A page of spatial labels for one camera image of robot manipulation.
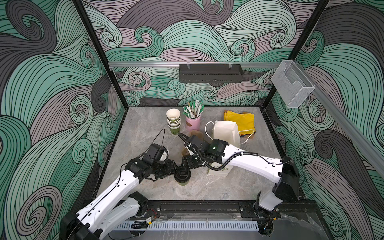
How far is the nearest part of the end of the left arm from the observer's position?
1.73 feet

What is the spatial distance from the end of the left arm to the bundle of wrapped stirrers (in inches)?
13.1

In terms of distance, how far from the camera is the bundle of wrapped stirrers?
3.04 feet
